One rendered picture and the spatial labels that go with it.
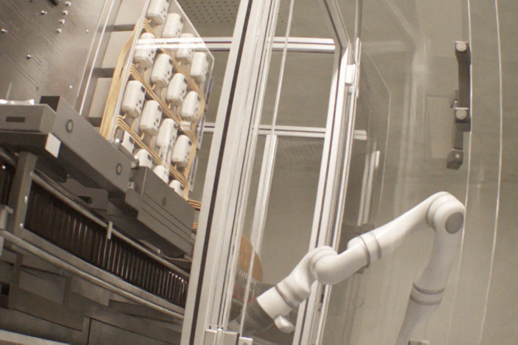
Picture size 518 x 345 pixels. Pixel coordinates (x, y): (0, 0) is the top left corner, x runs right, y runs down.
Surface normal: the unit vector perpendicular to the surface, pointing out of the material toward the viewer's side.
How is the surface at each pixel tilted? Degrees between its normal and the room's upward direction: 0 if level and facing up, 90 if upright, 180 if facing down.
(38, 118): 90
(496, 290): 90
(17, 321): 90
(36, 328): 90
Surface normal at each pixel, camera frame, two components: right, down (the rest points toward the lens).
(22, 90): 0.96, 0.06
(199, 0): -0.14, 0.93
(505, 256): -0.24, -0.35
